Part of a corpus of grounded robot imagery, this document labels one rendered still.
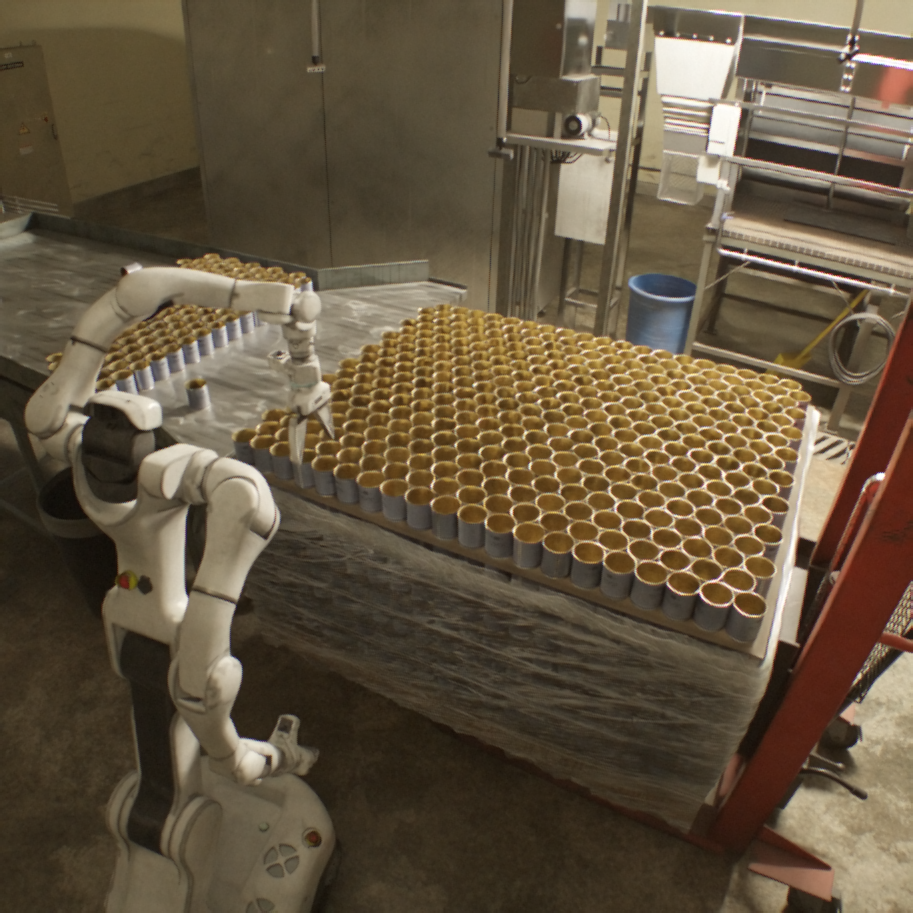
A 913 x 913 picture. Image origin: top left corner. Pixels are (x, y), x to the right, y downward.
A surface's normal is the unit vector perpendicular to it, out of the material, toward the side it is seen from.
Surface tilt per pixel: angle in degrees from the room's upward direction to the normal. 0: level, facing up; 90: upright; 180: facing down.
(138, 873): 47
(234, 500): 34
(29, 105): 90
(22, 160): 90
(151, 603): 70
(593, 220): 90
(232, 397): 0
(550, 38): 90
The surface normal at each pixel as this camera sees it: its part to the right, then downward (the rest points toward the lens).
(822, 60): -0.47, 0.48
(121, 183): 0.88, 0.29
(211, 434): 0.04, -0.83
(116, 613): -0.26, 0.17
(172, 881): -0.19, -0.18
